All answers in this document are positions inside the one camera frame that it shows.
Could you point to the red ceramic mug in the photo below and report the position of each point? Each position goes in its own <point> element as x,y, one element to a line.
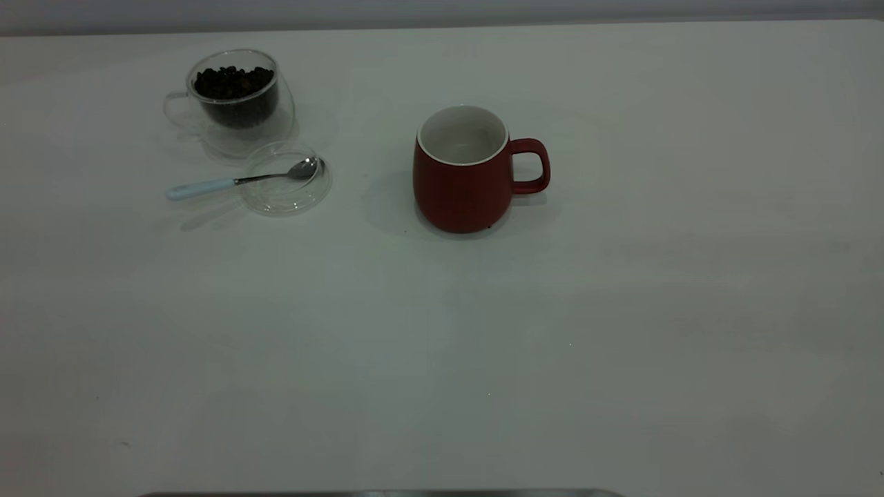
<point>463,193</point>

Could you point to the clear round glass lid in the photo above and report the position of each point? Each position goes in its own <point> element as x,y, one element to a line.
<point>290,200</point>

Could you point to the dark coffee beans pile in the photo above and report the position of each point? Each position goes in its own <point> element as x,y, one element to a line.
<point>235,86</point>

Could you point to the clear double-wall glass cup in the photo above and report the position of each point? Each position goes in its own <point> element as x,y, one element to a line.
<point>276,134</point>

